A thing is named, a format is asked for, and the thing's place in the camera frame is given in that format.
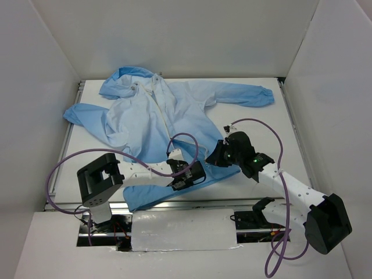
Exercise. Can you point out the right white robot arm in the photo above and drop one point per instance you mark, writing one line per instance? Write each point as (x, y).
(323, 219)

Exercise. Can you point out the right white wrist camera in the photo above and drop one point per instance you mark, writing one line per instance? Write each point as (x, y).
(229, 129)

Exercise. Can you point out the light blue hooded jacket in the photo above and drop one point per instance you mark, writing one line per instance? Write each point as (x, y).
(148, 113)

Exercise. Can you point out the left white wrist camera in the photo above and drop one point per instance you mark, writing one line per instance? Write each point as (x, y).
(176, 154)

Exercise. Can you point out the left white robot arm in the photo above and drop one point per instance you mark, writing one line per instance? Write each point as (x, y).
(99, 180)

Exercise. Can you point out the white foam block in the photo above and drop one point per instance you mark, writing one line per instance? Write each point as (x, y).
(183, 230)

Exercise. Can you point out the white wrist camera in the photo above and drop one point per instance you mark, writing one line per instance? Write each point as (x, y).
(229, 129)
(176, 154)

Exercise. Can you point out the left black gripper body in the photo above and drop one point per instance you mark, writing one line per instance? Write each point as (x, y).
(197, 173)

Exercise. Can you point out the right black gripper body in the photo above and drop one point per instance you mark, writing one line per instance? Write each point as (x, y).
(218, 154)

